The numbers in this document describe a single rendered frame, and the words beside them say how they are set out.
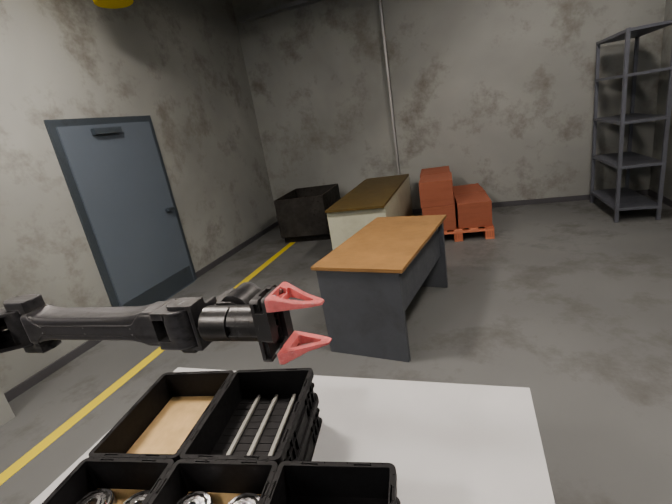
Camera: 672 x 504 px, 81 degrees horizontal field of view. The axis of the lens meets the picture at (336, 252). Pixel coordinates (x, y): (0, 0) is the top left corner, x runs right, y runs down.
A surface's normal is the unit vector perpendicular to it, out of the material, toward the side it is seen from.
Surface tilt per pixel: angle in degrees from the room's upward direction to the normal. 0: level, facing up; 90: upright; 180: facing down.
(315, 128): 90
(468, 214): 90
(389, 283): 90
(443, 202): 90
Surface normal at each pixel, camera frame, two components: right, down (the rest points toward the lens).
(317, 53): -0.29, 0.34
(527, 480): -0.15, -0.94
